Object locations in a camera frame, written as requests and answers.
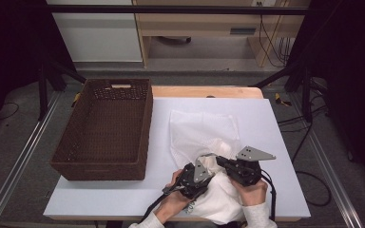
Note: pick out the light wooden desk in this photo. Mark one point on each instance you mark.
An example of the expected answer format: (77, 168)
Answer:
(202, 25)

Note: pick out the person's right hand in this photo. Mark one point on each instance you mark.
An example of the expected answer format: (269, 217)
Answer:
(253, 194)

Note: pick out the black curtain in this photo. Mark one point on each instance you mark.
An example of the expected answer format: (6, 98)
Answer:
(351, 79)
(12, 47)

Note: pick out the yellow black tool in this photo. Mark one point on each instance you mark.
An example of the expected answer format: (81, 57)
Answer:
(280, 100)

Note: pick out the black horizontal frame bar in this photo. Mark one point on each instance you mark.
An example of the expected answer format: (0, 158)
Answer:
(171, 9)

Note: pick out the yellow object behind basket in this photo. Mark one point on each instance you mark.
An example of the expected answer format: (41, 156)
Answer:
(76, 98)

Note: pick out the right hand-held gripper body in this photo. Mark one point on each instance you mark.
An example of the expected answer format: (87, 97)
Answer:
(245, 171)

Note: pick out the brown woven basket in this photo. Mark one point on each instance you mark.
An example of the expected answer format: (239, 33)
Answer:
(107, 126)

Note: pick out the aluminium floor rail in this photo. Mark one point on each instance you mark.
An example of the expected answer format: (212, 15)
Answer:
(329, 177)
(22, 155)

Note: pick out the person's left hand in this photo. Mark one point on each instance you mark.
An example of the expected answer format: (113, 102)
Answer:
(171, 205)

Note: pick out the wooden table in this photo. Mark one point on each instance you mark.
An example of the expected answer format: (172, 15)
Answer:
(202, 91)

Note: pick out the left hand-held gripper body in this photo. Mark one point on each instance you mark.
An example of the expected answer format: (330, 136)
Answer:
(190, 183)

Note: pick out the white cabinet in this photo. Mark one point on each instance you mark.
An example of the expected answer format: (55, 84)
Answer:
(98, 34)

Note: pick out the white garment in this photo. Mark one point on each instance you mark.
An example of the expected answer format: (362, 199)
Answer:
(221, 199)

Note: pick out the black metal stand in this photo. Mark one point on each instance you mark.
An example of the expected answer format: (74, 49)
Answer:
(42, 95)
(305, 101)

